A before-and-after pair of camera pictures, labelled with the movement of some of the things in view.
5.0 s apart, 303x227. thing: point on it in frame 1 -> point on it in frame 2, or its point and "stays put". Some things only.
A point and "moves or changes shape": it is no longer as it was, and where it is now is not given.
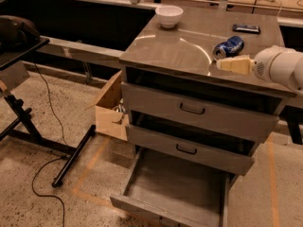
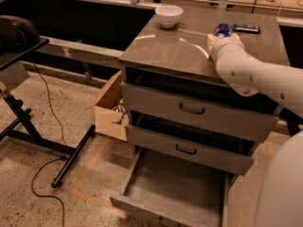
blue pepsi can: [229, 48] moves or changes shape
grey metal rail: [84, 51] stays put
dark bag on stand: [17, 33] stays put
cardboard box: [111, 113] stays put
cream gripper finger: [242, 63] -> [210, 41]
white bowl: [169, 15] stays put
